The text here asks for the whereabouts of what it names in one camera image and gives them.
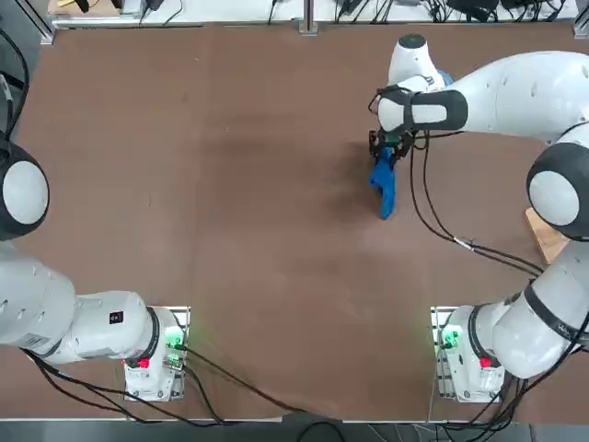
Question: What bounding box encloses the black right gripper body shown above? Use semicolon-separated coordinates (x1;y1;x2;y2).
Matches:
381;130;411;149

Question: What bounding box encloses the blue cloth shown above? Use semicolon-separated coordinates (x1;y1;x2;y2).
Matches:
367;146;398;221

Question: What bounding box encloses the wooden cup rack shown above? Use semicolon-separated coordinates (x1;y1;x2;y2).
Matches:
524;206;572;265

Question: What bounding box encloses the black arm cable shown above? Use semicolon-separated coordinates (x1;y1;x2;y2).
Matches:
422;135;547;273
0;29;31;139
409;142;544;280

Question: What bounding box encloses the aluminium frame post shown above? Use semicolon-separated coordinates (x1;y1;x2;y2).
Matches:
298;0;318;36

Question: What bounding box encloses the black base cable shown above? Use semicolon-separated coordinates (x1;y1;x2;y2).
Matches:
181;344;344;423
20;347;226;425

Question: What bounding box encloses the aluminium frame rail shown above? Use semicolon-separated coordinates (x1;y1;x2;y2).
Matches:
17;0;56;46

